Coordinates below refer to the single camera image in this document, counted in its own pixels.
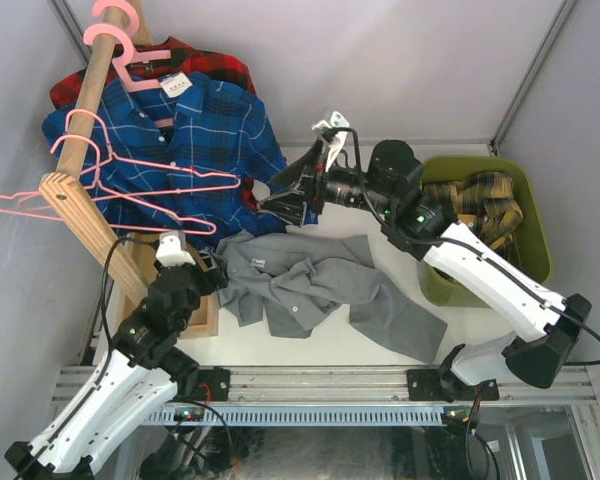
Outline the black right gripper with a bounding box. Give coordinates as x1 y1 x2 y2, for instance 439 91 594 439
259 137 396 227

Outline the pink wire hanger grey shirt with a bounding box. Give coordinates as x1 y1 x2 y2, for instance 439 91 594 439
0 134 239 236

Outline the blue plaid shirt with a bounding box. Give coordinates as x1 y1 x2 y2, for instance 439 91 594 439
42 70 321 251

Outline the white paper price tag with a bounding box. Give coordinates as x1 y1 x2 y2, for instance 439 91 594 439
159 72 192 98

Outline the yellow plaid shirt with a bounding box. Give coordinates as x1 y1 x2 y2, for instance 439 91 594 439
422 171 524 257

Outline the pink plastic hanger blue shirt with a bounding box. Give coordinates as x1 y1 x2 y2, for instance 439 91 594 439
76 22 171 114

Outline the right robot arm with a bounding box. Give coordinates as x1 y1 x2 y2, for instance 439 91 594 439
258 138 591 401

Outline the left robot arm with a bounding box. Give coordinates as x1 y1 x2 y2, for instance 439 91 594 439
5 252 227 479

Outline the red plaid shirt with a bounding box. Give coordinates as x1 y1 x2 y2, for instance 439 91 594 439
48 35 261 211

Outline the pink plastic hanger red shirt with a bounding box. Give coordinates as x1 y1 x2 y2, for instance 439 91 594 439
92 1 171 65

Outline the wooden clothes rack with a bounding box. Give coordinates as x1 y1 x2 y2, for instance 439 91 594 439
38 0 221 341

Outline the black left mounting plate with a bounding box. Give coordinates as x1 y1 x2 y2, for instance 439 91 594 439
174 367 231 403

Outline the black mounting plate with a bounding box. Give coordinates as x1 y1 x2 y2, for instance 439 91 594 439
174 367 231 403
406 368 500 403

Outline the green plastic basket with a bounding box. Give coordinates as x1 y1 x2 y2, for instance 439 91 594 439
417 155 552 308

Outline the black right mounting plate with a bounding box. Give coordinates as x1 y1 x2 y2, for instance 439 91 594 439
406 368 500 403

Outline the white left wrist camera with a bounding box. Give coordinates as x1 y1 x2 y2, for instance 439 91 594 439
156 230 196 268

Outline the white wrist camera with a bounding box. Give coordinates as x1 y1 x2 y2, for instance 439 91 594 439
311 110 350 172
156 230 196 268

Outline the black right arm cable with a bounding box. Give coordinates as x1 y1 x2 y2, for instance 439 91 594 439
324 127 600 366

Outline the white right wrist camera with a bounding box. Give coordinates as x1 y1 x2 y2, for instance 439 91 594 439
311 110 350 172

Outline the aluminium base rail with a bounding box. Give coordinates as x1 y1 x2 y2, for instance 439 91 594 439
52 363 597 407

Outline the black left camera cable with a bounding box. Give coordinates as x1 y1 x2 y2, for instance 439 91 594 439
9 234 161 471

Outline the grey slotted cable duct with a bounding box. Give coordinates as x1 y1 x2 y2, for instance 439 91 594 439
144 405 445 427

